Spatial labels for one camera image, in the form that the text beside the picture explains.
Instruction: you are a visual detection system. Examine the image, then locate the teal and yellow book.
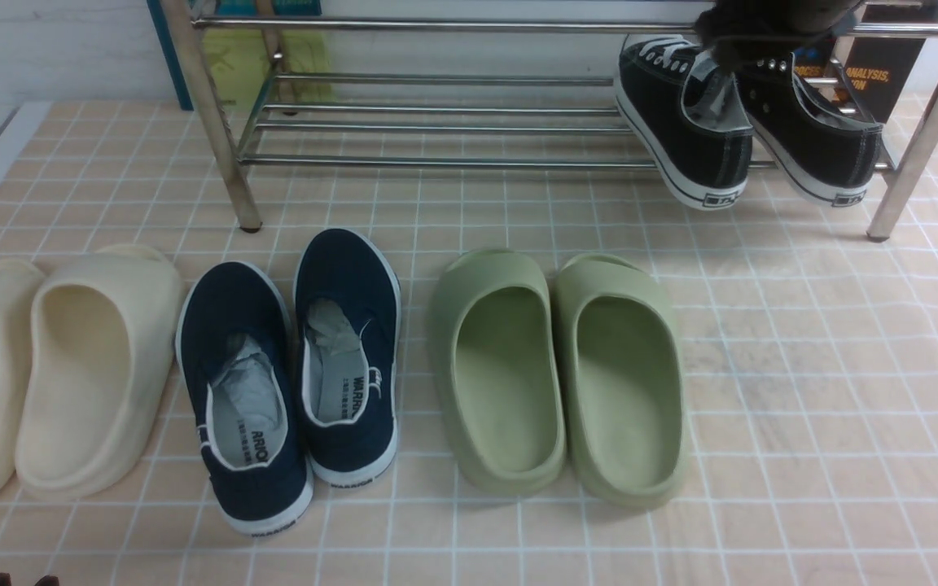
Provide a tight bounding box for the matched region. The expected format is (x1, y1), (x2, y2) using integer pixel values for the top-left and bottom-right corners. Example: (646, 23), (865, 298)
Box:
(147, 1), (331, 112)

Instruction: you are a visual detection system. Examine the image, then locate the navy slip-on shoe right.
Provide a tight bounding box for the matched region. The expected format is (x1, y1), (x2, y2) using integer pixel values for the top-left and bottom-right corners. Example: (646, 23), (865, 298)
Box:
(293, 229), (402, 488)

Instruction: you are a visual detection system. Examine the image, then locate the green foam slipper right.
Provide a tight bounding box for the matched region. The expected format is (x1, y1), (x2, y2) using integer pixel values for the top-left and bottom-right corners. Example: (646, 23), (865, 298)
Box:
(552, 253), (687, 509)

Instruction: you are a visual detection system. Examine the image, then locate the green foam slipper left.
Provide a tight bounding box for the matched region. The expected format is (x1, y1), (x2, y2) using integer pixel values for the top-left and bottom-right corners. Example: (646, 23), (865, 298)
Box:
(425, 248), (567, 496)

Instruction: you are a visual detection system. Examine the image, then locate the black canvas sneaker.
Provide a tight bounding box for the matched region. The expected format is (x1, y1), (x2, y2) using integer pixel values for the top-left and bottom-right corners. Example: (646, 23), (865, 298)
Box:
(614, 36), (753, 211)
(737, 53), (883, 208)

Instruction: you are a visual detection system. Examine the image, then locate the silver metal shoe rack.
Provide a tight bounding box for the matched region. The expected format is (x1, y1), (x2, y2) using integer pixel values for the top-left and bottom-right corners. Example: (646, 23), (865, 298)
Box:
(148, 1), (938, 243)

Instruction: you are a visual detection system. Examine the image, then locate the navy slip-on shoe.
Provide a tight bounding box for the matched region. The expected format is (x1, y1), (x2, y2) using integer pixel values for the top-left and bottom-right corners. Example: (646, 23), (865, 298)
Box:
(293, 229), (402, 488)
(175, 262), (315, 537)

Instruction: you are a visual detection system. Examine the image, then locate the navy slip-on shoe left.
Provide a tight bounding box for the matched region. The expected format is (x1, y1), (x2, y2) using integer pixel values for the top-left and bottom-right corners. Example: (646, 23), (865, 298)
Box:
(175, 262), (315, 537)

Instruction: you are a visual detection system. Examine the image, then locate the green foam slipper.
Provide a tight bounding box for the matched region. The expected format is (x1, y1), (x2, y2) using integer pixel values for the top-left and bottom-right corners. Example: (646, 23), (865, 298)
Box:
(425, 248), (567, 496)
(552, 253), (687, 509)

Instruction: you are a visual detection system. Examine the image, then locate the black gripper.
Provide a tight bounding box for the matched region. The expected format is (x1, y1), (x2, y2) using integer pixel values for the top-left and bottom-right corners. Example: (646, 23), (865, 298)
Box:
(693, 1), (862, 72)

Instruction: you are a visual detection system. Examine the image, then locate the black image processing book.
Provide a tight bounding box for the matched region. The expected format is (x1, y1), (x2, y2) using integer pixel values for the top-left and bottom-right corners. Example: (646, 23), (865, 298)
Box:
(794, 1), (938, 124)

